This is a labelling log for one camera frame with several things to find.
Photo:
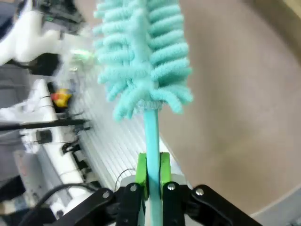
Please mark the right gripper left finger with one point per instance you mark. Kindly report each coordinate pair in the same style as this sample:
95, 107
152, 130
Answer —
122, 204

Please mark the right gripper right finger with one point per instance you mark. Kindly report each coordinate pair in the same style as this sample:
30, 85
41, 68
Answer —
178, 202

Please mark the mint chenille duster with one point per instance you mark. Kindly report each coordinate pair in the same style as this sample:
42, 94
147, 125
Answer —
145, 58

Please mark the white power strip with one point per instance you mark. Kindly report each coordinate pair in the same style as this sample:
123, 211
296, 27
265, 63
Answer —
58, 146

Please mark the black thin rod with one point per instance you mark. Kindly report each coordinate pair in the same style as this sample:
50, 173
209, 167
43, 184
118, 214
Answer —
47, 124

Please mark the yellow red emergency button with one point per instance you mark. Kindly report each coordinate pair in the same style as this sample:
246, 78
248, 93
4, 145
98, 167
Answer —
61, 99

